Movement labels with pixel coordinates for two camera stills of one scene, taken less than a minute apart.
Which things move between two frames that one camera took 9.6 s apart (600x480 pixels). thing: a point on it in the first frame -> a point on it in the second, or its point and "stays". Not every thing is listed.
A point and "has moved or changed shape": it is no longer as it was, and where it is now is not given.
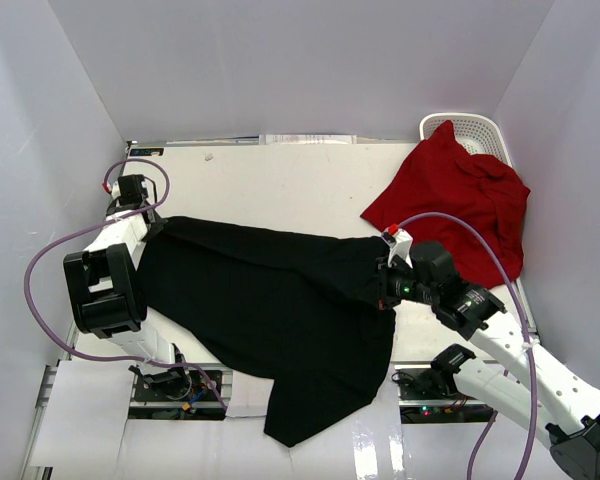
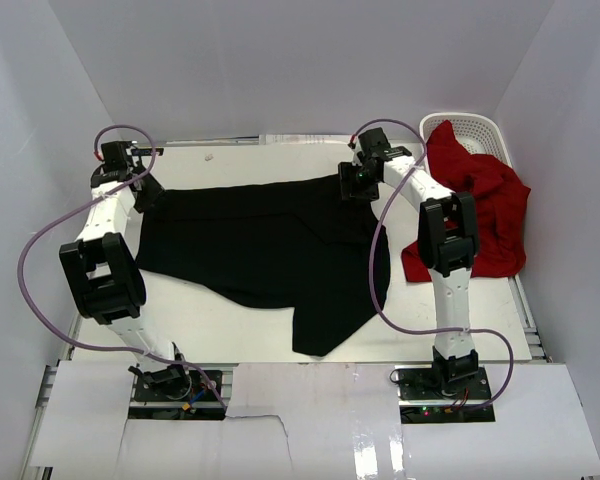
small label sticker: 146,151 stays
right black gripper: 384,274 -> 346,174
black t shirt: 301,309 has moved or changed shape
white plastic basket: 477,133 stays
